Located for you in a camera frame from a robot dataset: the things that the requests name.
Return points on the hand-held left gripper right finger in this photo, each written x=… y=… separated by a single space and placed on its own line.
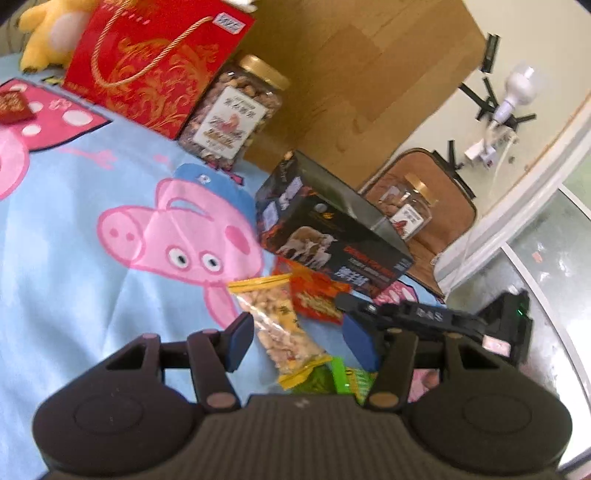
x=358 y=344

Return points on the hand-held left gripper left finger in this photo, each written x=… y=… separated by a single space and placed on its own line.
x=240 y=339

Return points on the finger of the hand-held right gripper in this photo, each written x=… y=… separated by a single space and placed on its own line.
x=364 y=307

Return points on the bright green snack packet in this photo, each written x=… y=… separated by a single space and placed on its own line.
x=355 y=381

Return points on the yellow peanut packet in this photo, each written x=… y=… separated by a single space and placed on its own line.
x=272 y=318

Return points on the red orange snack packet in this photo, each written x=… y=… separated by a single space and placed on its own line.
x=314 y=295

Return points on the dark green packet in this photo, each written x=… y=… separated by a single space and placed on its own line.
x=318 y=381

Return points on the black printed cardboard box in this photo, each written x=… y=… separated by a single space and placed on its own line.
x=323 y=230

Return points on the pecan jar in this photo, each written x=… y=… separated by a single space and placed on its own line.
x=406 y=212

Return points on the black tape strip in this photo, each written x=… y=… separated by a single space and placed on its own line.
x=490 y=53
x=453 y=154
x=519 y=121
x=475 y=98

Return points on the white power strip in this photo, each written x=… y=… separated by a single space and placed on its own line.
x=489 y=147

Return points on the printed blanket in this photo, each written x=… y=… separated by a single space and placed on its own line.
x=69 y=207

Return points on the mixed nut jar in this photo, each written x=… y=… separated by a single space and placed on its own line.
x=231 y=120

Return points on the white bulb lamp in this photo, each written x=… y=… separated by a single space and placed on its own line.
x=521 y=85

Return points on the red gift bag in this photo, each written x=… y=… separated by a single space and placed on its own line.
x=152 y=69

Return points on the small red packet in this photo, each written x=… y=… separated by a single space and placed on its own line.
x=14 y=106

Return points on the yellow plush duck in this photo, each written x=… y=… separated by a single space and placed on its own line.
x=46 y=41

